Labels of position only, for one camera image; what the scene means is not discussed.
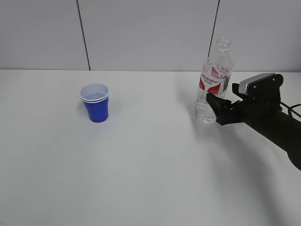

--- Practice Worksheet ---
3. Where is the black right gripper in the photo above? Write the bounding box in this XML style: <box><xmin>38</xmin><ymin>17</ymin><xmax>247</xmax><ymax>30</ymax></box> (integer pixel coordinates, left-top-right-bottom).
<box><xmin>206</xmin><ymin>83</ymin><xmax>281</xmax><ymax>132</ymax></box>

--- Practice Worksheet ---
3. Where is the clear plastic water bottle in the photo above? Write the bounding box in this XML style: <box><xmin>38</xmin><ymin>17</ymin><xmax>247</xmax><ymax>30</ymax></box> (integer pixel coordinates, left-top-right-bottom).
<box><xmin>194</xmin><ymin>38</ymin><xmax>234</xmax><ymax>125</ymax></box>

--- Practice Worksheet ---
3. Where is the blue paper cup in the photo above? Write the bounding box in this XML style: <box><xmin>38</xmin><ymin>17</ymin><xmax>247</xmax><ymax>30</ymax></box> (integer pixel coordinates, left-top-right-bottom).
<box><xmin>79</xmin><ymin>83</ymin><xmax>109</xmax><ymax>123</ymax></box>

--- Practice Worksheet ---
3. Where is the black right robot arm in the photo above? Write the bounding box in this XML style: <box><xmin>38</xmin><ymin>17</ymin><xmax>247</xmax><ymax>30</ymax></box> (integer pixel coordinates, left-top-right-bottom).
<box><xmin>206</xmin><ymin>82</ymin><xmax>301</xmax><ymax>169</ymax></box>

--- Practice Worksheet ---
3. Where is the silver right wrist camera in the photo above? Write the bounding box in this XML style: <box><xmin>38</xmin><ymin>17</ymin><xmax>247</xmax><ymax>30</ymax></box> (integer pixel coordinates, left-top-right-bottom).
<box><xmin>238</xmin><ymin>73</ymin><xmax>284</xmax><ymax>99</ymax></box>

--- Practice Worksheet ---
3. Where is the black right camera cable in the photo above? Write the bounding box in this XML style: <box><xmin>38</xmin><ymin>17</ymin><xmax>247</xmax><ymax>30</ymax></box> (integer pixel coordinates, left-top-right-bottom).
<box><xmin>279</xmin><ymin>101</ymin><xmax>301</xmax><ymax>123</ymax></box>

